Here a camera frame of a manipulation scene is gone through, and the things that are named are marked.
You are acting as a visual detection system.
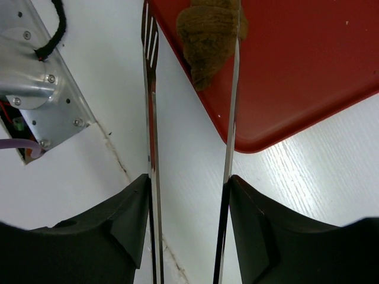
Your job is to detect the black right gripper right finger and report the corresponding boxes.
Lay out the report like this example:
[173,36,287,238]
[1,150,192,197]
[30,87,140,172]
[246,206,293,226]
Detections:
[230,175,378,283]

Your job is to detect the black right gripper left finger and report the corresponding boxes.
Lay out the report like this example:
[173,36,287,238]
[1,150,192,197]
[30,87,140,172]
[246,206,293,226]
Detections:
[1,174,149,283]

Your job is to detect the stainless steel tongs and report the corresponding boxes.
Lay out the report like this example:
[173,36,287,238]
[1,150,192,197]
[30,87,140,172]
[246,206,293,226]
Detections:
[141,1,242,283]

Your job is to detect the brown chocolate croissant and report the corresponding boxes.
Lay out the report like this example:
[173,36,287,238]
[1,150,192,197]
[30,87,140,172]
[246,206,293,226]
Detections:
[176,1,248,91]

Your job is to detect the red plastic tray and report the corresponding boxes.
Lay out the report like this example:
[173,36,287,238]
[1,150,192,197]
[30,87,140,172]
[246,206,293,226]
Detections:
[149,0,379,154]

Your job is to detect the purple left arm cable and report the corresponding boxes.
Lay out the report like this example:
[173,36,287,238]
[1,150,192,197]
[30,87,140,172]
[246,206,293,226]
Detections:
[0,138,42,159]

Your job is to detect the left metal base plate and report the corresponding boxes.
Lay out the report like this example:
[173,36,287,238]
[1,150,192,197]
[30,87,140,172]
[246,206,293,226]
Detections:
[1,1,95,164]

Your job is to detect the black cable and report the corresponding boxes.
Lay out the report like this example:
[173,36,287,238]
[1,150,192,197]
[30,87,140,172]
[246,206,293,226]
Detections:
[34,0,68,62]

